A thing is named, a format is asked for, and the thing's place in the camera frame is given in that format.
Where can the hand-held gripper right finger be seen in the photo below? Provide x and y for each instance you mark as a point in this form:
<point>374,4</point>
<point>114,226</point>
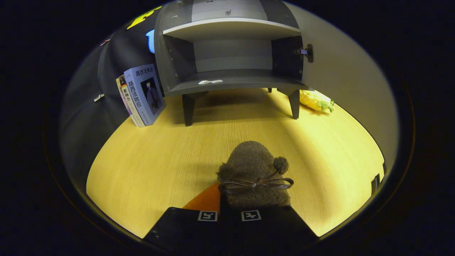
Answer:
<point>277,227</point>

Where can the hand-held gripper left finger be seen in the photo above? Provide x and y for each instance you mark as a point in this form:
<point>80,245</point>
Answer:
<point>181,227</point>

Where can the brown fuzzy shoe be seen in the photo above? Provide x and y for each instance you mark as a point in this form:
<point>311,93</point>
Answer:
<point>252,160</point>

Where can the beige shoe cabinet door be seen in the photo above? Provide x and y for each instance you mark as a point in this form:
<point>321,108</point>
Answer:
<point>348,78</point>

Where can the grey shoe cabinet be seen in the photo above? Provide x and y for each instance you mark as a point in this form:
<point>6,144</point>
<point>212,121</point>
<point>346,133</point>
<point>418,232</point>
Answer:
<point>231,28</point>

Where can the metal door hinge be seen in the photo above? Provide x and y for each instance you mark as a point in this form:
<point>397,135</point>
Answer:
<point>308,53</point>

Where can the yellow plush toy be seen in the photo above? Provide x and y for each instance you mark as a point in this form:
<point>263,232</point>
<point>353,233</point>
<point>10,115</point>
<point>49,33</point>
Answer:
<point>312,101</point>

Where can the blue book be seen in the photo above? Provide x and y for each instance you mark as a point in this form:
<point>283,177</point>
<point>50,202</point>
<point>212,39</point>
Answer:
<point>145,92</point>

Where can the black backdrop cloth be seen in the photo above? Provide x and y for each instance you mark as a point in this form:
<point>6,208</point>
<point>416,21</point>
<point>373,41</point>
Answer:
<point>85,124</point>

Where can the metal clip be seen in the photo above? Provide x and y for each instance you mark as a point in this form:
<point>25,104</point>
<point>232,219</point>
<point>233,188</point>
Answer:
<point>98,97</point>

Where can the wooden clothes clip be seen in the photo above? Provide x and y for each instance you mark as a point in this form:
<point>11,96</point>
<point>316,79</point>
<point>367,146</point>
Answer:
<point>105,42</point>

